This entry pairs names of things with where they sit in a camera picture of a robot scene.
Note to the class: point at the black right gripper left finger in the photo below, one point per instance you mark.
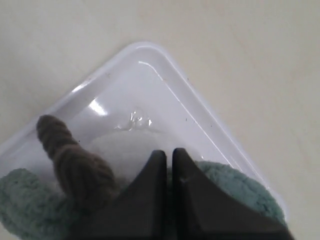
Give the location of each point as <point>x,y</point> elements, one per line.
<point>138,213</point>

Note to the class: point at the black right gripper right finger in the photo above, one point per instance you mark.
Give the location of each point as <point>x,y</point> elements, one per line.
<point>204,212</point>

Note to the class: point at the white plush snowman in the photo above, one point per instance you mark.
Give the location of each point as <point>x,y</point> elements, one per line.
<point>95,176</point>

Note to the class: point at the green fuzzy scarf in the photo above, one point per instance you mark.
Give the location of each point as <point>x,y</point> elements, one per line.
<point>32,210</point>

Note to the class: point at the white rectangular plastic tray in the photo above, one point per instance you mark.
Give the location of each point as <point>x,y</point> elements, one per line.
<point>140,88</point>

